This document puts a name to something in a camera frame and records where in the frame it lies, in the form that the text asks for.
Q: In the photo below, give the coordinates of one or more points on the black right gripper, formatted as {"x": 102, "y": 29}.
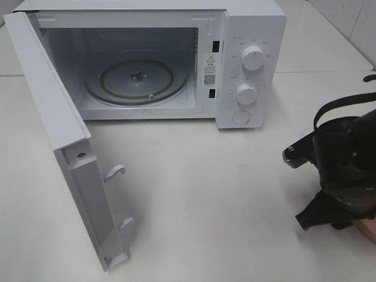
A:
{"x": 345, "y": 153}

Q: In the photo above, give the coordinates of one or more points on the pink round plate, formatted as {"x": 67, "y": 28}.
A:
{"x": 366, "y": 227}

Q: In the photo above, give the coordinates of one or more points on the white round door button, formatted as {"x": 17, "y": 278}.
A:
{"x": 241, "y": 117}

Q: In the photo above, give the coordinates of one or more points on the white round knob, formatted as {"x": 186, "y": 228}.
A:
{"x": 246, "y": 94}
{"x": 252, "y": 57}

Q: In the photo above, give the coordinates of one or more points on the white microwave door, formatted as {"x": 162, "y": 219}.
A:
{"x": 69, "y": 138}

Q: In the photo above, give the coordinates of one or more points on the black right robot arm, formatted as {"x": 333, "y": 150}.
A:
{"x": 343, "y": 151}

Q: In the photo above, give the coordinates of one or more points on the white microwave oven body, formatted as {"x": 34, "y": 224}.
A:
{"x": 76, "y": 30}

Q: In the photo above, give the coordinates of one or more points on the white warning label sticker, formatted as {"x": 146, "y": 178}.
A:
{"x": 209, "y": 69}

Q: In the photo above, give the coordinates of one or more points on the glass microwave turntable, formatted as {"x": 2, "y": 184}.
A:
{"x": 137, "y": 77}

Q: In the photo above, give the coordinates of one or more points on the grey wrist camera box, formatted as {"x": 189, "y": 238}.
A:
{"x": 300, "y": 152}

